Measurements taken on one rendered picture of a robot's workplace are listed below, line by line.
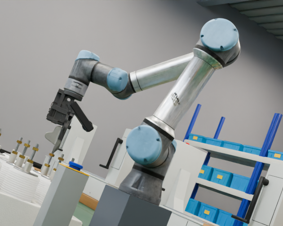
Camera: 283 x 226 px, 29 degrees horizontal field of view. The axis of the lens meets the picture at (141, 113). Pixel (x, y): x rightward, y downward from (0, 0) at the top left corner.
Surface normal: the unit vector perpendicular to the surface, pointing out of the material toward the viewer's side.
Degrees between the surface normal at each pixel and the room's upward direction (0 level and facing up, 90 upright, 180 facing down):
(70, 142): 90
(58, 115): 90
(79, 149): 78
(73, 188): 90
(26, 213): 90
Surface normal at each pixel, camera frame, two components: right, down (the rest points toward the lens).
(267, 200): -0.78, -0.39
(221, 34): -0.16, -0.33
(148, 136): -0.32, -0.11
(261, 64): 0.50, 0.08
